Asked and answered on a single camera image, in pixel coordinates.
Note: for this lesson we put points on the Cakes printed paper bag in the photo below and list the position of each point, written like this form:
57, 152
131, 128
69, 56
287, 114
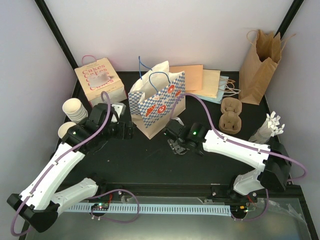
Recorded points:
97, 76

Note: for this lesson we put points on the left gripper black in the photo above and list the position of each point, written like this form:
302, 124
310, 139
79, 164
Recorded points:
121, 134

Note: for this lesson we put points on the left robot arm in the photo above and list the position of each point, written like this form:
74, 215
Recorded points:
40, 204

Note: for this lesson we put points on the light blue flat paper bag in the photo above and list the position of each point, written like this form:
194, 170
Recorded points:
226, 88

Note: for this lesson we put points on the light blue cable duct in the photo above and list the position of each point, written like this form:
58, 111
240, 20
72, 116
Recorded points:
165, 209

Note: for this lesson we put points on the right black frame post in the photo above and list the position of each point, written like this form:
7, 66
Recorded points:
289, 16

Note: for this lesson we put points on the tan flat paper bag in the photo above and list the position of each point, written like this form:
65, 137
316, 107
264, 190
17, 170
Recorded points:
210, 84

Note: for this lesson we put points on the far paper cup stack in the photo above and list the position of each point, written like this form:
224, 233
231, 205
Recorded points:
74, 110

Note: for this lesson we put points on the near paper cup stack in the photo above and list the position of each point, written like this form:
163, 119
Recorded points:
63, 129

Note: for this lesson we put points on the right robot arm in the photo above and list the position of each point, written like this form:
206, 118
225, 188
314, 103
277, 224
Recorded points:
270, 171

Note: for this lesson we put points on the left black frame post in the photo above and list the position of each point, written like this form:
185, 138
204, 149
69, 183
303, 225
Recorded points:
46, 13

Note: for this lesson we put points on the paper cup stack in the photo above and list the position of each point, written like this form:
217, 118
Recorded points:
74, 110
63, 129

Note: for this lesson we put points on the black frame post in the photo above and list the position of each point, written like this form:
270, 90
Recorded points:
46, 13
289, 16

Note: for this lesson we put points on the blue checkered paper bag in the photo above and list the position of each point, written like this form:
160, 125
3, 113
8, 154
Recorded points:
155, 96

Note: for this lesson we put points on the orange flat paper bag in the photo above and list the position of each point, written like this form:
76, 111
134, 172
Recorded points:
193, 76

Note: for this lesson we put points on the standing brown paper bag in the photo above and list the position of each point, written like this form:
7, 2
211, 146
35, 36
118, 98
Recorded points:
259, 66

